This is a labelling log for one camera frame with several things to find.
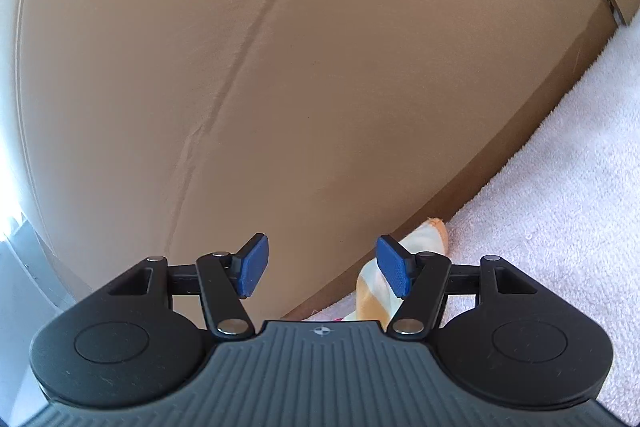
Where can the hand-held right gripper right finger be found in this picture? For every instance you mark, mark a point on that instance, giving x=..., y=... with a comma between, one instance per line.
x=394, y=264

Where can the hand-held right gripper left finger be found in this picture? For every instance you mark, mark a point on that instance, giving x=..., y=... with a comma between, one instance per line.
x=254, y=264

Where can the orange white striped sweater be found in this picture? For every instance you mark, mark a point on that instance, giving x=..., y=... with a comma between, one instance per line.
x=372, y=292

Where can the pink towel blanket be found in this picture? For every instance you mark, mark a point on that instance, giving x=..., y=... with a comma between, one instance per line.
x=560, y=187

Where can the large cardboard box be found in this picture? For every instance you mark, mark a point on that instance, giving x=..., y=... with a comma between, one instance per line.
x=350, y=82

